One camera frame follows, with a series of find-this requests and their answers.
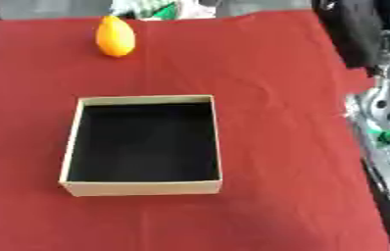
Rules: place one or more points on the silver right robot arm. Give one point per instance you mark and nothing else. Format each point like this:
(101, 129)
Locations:
(388, 108)

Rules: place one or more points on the white and green object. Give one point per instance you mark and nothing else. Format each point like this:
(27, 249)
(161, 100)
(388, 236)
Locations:
(167, 10)

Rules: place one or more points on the orange toy fruit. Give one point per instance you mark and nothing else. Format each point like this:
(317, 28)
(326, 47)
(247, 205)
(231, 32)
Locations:
(115, 36)

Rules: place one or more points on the tan cardboard box black inside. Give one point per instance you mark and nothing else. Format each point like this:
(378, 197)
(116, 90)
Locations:
(141, 188)

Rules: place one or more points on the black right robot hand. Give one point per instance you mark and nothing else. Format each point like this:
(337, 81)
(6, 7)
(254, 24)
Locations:
(355, 29)

